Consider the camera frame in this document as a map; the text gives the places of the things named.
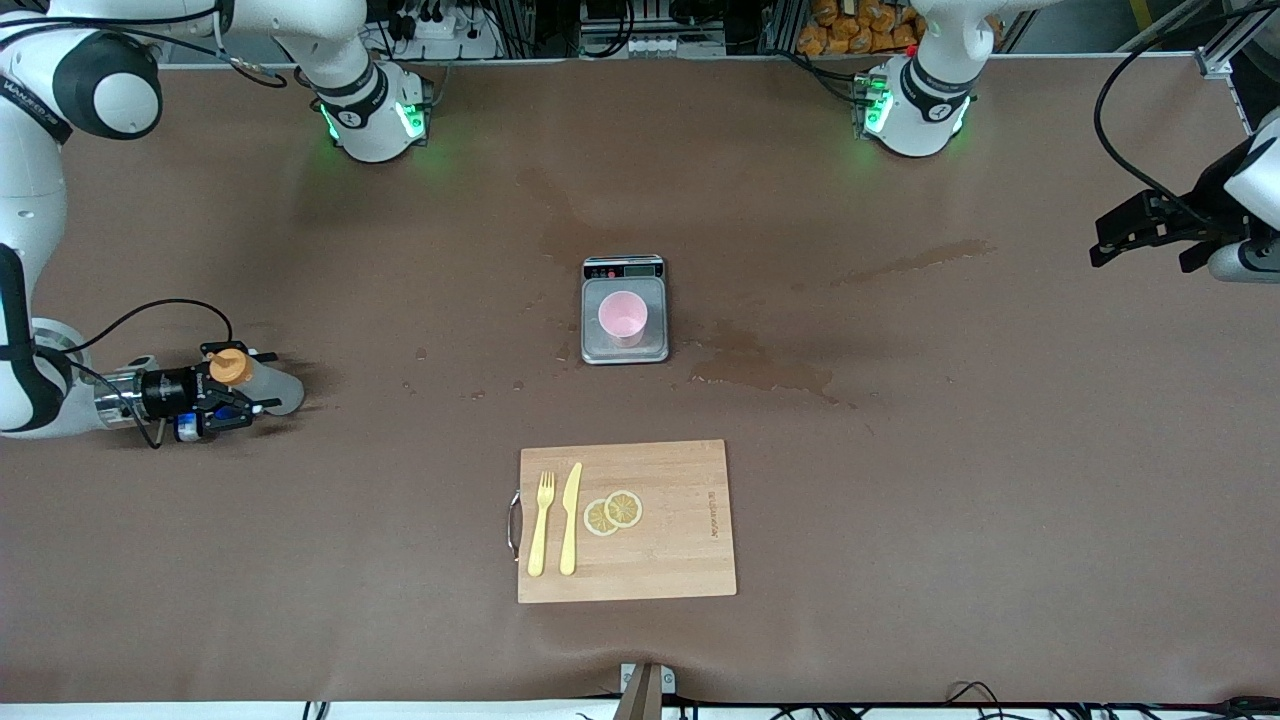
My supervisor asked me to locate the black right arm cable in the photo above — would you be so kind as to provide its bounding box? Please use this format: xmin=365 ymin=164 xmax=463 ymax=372
xmin=40 ymin=298 xmax=236 ymax=451

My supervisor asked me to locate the aluminium frame profile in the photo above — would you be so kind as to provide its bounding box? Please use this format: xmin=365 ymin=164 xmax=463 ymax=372
xmin=1120 ymin=0 xmax=1280 ymax=81

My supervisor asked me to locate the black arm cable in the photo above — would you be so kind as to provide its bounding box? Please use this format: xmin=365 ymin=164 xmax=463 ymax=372
xmin=40 ymin=298 xmax=236 ymax=451
xmin=1094 ymin=0 xmax=1280 ymax=236

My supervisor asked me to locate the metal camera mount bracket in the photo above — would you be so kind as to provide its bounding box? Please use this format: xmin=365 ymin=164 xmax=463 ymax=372
xmin=618 ymin=662 xmax=678 ymax=720

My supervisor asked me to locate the pink paper cup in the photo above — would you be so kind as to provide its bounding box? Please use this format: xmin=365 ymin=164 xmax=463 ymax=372
xmin=598 ymin=290 xmax=649 ymax=349

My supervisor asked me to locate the translucent sauce bottle orange cap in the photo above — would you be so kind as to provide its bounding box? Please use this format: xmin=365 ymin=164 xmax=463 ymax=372
xmin=208 ymin=346 xmax=305 ymax=417

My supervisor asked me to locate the black floor cable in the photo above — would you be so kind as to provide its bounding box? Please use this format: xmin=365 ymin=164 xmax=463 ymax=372
xmin=945 ymin=680 xmax=1013 ymax=720

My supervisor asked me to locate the white power strip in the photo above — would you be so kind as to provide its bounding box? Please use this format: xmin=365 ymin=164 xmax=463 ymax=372
xmin=385 ymin=0 xmax=501 ymax=61

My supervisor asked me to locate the yellow plastic fork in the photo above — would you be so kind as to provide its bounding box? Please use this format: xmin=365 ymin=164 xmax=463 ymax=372
xmin=527 ymin=471 xmax=556 ymax=578

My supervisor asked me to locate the orange snack packets pile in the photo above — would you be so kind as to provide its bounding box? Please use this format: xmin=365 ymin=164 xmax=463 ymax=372
xmin=797 ymin=0 xmax=926 ymax=56

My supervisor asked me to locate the silver digital kitchen scale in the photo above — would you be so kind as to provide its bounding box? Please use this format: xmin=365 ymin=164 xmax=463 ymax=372
xmin=580 ymin=255 xmax=671 ymax=366

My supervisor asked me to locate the yellow plastic knife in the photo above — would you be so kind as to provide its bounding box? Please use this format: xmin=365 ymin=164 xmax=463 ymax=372
xmin=559 ymin=462 xmax=584 ymax=577

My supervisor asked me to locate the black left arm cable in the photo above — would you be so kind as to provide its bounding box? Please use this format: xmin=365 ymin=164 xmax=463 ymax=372
xmin=1094 ymin=0 xmax=1280 ymax=236

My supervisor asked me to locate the wooden cutting board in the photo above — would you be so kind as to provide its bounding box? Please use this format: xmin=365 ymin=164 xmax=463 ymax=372
xmin=507 ymin=438 xmax=738 ymax=605

